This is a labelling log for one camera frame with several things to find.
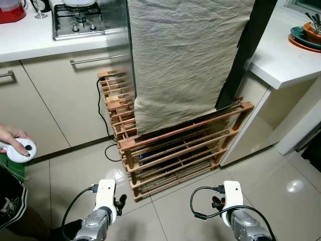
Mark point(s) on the wooden slatted rack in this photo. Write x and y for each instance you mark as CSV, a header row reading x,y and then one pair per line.
x,y
175,150

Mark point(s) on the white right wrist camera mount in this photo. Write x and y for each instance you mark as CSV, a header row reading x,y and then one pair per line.
x,y
233,196

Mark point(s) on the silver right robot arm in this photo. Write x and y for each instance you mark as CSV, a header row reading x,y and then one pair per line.
x,y
248,226

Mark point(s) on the person's hand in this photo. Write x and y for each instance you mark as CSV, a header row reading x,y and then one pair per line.
x,y
11,134

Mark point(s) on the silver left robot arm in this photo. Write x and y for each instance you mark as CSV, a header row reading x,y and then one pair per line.
x,y
93,226

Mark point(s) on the person's bare leg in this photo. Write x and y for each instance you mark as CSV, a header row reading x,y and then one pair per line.
x,y
32,223

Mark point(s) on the beige striped cloth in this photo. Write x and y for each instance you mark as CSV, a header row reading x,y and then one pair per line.
x,y
185,60

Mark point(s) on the steel gas stove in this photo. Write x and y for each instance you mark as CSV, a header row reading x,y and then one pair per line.
x,y
85,22

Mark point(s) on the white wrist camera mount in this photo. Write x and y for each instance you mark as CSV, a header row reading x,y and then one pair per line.
x,y
105,196
233,196

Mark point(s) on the clear wine glass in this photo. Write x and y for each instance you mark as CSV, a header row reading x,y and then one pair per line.
x,y
40,12

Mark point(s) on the green object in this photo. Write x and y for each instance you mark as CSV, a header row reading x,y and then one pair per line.
x,y
12,168

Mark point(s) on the orange bowl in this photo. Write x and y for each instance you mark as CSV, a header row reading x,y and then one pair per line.
x,y
311,34

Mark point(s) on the red jug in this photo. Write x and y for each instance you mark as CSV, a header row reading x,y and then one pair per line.
x,y
10,11

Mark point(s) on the white pot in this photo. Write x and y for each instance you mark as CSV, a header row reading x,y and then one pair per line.
x,y
80,2

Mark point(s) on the black printed shorts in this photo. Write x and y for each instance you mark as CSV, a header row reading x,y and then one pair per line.
x,y
10,198

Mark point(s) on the white handheld controller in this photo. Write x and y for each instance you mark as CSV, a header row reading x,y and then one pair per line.
x,y
15,154

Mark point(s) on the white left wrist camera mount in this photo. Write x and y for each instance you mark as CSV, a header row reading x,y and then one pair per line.
x,y
105,196

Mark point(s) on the orange plate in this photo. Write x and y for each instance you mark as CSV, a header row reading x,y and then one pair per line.
x,y
301,47

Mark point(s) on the cutlery bundle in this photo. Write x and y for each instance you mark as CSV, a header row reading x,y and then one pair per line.
x,y
313,21

